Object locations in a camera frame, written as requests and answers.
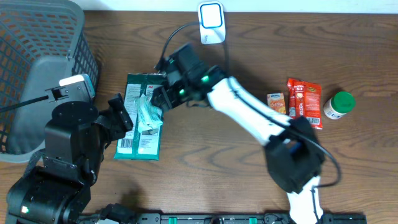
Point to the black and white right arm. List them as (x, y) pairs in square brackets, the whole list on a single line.
[(292, 151)]

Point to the green 3M glove package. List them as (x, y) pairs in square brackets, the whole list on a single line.
[(143, 146)]

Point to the orange Kleenex tissue pack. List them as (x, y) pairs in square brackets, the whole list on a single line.
[(276, 102)]

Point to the grey plastic mesh basket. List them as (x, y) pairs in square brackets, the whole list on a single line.
[(42, 42)]

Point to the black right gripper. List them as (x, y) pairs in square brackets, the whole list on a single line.
[(167, 92)]

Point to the green-lid white jar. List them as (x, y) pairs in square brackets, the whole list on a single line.
[(339, 105)]

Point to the mint green wipe packet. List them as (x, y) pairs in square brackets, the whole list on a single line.
[(149, 116)]

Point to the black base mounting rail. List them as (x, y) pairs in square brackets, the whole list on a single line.
[(267, 218)]

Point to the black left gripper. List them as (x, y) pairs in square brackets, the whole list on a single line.
[(117, 121)]

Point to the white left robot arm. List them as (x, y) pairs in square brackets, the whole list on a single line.
[(55, 187)]

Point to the red coffee stick sachet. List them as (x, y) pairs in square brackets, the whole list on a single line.
[(296, 98)]

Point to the red snack packet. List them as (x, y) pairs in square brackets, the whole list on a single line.
[(312, 93)]

